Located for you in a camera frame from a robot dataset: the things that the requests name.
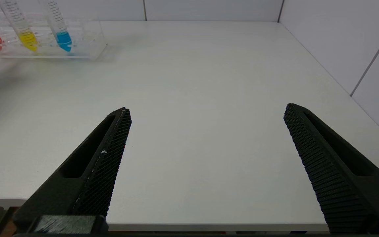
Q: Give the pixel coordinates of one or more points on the test tube with yellow pigment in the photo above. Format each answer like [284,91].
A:
[27,38]

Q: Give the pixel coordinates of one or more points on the clear plastic test tube rack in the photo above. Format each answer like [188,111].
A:
[84,42]

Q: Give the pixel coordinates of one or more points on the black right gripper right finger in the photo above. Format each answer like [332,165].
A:
[337,184]

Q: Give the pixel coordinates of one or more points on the test tube with blue pigment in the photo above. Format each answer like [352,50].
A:
[63,39]

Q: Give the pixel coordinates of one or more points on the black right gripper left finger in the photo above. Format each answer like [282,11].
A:
[87,184]

